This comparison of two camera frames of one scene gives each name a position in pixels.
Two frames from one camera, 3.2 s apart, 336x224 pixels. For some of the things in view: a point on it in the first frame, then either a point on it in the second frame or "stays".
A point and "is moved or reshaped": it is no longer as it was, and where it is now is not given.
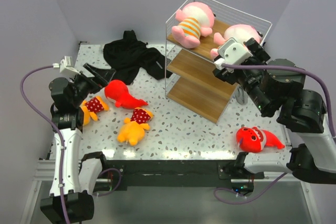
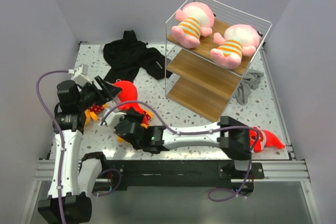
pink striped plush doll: x=196 y=19 stays
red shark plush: x=253 y=139 stays
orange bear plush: x=90 y=108 stays
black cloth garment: x=127 y=55 stays
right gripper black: x=260 y=55 → x=132 y=113
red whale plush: x=116 y=91 is moved or reshaped
